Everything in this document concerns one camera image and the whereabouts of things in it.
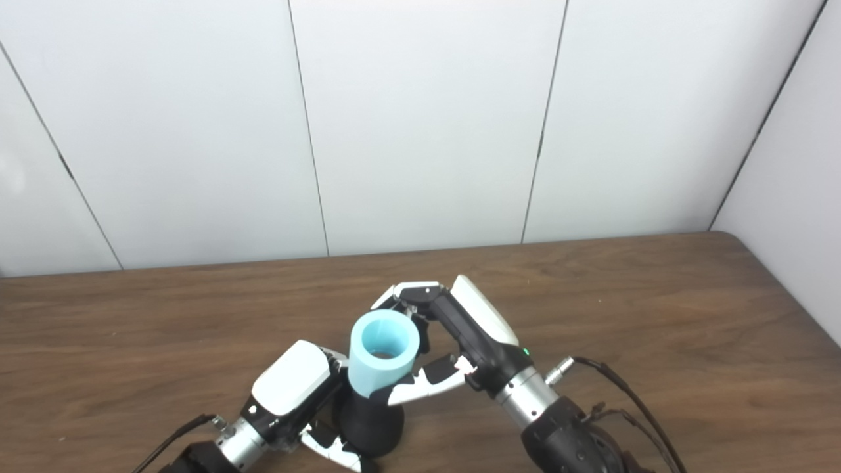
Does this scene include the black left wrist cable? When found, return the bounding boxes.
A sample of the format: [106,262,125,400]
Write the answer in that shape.
[131,414,227,473]

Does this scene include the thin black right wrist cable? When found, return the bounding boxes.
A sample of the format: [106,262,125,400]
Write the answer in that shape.
[588,404,664,473]

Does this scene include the thick black right wrist cable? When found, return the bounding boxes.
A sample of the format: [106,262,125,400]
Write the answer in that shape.
[544,355,687,473]

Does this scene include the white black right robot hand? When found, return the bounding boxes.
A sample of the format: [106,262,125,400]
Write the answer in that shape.
[370,275,534,406]

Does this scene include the black funnel-shaped nozzle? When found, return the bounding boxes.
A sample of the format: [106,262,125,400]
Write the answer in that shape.
[338,388,405,459]

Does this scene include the light-blue short hose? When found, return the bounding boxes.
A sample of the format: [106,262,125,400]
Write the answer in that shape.
[347,309,421,399]

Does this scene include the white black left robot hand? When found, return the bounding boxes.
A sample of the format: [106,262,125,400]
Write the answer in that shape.
[240,340,378,473]

